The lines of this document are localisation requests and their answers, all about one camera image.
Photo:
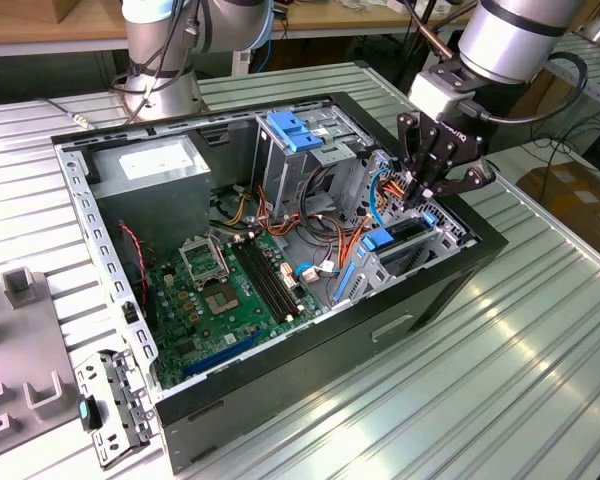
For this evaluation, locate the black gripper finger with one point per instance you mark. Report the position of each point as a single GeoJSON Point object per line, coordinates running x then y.
{"type": "Point", "coordinates": [467, 177]}
{"type": "Point", "coordinates": [417, 145]}

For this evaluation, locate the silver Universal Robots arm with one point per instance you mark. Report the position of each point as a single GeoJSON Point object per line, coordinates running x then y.
{"type": "Point", "coordinates": [510, 35]}

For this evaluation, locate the grey metal disk bay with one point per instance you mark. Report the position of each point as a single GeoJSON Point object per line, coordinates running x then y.
{"type": "Point", "coordinates": [375, 280]}

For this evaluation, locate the cardboard box on floor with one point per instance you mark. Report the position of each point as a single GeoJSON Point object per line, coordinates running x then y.
{"type": "Point", "coordinates": [580, 200]}

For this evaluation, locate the blue plastic drive latch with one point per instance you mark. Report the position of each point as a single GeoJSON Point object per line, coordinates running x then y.
{"type": "Point", "coordinates": [295, 132]}

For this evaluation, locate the black tripod stand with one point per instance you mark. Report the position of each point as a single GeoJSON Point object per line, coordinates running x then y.
{"type": "Point", "coordinates": [424, 12]}

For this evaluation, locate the grey metal drive cage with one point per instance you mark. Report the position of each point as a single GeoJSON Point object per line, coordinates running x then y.
{"type": "Point", "coordinates": [285, 175]}

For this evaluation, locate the long wooden desk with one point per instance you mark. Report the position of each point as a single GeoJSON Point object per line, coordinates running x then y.
{"type": "Point", "coordinates": [355, 20]}

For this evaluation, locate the small white box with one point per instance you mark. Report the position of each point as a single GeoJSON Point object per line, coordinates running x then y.
{"type": "Point", "coordinates": [400, 5]}

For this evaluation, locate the black RAM slot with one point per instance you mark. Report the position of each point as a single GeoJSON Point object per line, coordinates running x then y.
{"type": "Point", "coordinates": [272, 273]}
{"type": "Point", "coordinates": [279, 271]}
{"type": "Point", "coordinates": [258, 282]}
{"type": "Point", "coordinates": [265, 280]}

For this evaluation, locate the green motherboard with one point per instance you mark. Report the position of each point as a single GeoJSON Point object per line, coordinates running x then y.
{"type": "Point", "coordinates": [245, 320]}

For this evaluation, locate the CPU socket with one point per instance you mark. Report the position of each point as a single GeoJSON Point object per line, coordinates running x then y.
{"type": "Point", "coordinates": [221, 300]}

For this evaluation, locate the black open PC case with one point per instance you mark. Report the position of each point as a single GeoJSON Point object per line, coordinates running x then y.
{"type": "Point", "coordinates": [305, 380]}

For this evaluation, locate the grey power supply unit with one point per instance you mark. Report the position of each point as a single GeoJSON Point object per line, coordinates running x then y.
{"type": "Point", "coordinates": [150, 210]}

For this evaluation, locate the blue expansion slot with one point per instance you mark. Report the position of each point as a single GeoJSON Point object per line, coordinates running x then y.
{"type": "Point", "coordinates": [220, 356]}

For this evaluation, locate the brown box on desk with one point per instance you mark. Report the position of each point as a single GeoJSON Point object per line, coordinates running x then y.
{"type": "Point", "coordinates": [62, 10]}

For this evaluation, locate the black latch with teal tab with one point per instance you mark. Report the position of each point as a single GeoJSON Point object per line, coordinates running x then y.
{"type": "Point", "coordinates": [89, 412]}

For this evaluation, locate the grey parts rack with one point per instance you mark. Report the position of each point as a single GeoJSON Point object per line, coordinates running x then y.
{"type": "Point", "coordinates": [25, 350]}

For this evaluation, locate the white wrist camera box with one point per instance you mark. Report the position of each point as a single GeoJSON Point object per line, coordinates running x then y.
{"type": "Point", "coordinates": [430, 92]}

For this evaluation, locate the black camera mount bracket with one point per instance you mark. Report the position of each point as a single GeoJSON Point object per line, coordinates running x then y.
{"type": "Point", "coordinates": [452, 75]}

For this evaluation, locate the small black case switch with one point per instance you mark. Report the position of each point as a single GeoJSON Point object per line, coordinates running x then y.
{"type": "Point", "coordinates": [128, 311]}

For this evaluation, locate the grey expansion card bracket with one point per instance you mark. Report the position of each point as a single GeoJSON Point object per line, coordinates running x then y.
{"type": "Point", "coordinates": [120, 380]}

